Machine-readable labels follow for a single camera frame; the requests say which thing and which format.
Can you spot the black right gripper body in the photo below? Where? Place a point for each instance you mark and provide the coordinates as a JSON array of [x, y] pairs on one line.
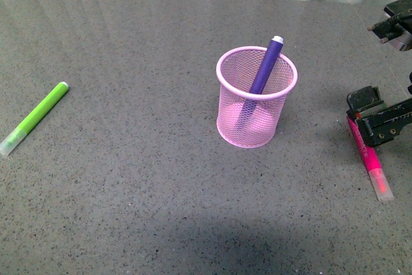
[[377, 122]]

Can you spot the pink marker pen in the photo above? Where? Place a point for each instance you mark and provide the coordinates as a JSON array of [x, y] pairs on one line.
[[372, 165]]

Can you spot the purple marker pen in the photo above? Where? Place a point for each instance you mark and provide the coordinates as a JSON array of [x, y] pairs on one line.
[[260, 80]]

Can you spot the pink mesh pen cup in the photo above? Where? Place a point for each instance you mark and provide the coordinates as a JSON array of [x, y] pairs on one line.
[[235, 71]]

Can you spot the green marker pen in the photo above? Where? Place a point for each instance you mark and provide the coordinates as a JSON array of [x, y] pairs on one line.
[[33, 118]]

